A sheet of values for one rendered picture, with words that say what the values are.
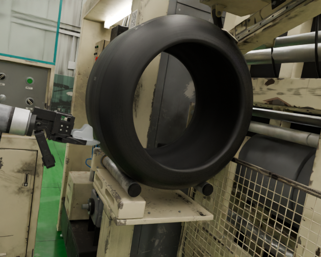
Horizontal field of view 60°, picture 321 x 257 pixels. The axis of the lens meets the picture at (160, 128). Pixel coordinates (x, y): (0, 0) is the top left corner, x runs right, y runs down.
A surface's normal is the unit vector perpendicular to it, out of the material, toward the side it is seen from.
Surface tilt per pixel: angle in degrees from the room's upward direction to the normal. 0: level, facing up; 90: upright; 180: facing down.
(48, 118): 90
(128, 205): 90
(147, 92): 90
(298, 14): 162
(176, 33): 81
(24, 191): 90
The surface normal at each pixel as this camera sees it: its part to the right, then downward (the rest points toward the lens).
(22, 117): 0.49, -0.32
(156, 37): 0.33, 0.01
